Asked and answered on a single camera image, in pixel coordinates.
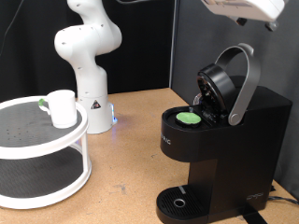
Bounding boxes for white two-tier turntable shelf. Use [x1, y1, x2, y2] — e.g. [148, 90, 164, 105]
[0, 95, 93, 210]

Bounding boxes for black curtain backdrop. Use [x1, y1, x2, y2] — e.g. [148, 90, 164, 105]
[0, 0, 176, 104]

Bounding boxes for white mug with green tape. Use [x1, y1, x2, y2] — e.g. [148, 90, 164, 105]
[37, 89, 78, 130]

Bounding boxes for black Keurig coffee machine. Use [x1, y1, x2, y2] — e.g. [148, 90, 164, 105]
[155, 42, 293, 224]

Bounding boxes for black machine power cable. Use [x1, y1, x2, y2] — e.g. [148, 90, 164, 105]
[267, 195, 299, 206]

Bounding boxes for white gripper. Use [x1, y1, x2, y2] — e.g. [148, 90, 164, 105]
[200, 0, 286, 33]

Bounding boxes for black tape strip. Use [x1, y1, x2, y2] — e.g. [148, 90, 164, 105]
[237, 206, 269, 224]

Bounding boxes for black robot wrist cable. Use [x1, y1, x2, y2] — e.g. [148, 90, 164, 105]
[116, 0, 157, 5]

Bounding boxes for coffee pod with green lid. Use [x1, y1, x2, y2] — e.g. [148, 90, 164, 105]
[175, 111, 203, 128]

